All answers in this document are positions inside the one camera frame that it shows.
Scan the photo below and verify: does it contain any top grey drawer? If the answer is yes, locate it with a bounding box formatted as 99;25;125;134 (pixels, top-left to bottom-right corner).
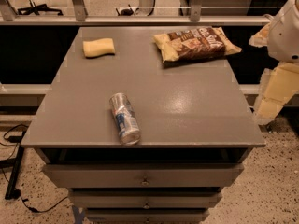
43;163;244;188

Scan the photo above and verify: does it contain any yellow sponge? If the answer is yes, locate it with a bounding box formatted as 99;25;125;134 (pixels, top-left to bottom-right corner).
83;38;115;58

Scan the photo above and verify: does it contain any middle grey drawer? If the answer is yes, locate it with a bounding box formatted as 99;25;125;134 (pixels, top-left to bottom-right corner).
69;189;222;209

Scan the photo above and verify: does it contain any black floor cable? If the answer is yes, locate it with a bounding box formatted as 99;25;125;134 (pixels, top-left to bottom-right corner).
0;123;69;214

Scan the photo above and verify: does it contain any grey drawer cabinet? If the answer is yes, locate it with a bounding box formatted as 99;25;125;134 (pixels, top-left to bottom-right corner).
20;26;267;224

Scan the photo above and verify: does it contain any metal railing frame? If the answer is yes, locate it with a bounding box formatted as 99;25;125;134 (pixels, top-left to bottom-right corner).
0;0;299;27

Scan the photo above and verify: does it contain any bottom grey drawer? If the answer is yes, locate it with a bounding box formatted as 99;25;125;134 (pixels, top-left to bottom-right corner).
86;209;209;224

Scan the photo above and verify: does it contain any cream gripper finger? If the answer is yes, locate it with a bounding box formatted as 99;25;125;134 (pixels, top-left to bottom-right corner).
253;62;299;124
249;24;270;48

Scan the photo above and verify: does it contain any black metal stand leg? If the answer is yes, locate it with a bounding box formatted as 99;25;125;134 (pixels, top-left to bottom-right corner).
1;133;25;200

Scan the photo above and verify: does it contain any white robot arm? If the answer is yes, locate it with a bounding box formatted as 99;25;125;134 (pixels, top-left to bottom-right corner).
249;0;299;125

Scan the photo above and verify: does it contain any black office chair base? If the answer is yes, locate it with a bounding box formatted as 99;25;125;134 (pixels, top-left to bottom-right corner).
17;0;63;16

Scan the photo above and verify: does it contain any grey drawer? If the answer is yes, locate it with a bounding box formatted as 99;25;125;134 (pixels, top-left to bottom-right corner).
86;209;209;224
43;163;244;188
69;189;222;209

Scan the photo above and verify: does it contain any silver blue redbull can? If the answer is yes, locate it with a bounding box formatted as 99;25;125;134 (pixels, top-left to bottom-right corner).
109;93;141;145

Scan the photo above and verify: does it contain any brown yellow snack bag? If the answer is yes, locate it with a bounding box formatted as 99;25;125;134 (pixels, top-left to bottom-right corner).
153;26;242;62

